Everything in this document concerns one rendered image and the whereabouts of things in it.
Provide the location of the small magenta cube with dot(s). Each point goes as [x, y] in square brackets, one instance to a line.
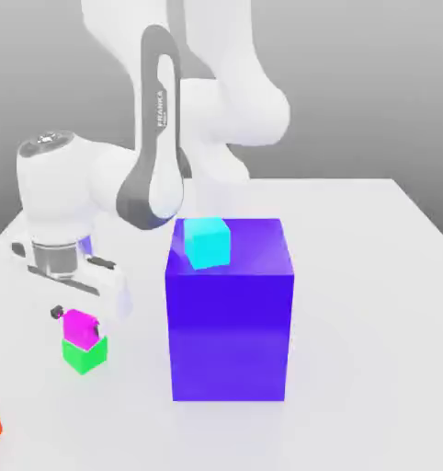
[78, 327]

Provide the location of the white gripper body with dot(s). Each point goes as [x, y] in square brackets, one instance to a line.
[113, 294]

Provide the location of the small green cube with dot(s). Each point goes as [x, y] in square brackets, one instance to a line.
[82, 358]

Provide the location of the small cyan cube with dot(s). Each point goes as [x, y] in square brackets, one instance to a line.
[210, 244]

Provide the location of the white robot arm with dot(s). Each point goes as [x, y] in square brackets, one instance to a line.
[240, 110]

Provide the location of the large purple box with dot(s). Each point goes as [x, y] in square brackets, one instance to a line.
[229, 331]

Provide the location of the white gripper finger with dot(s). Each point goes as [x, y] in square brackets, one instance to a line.
[97, 330]
[56, 312]

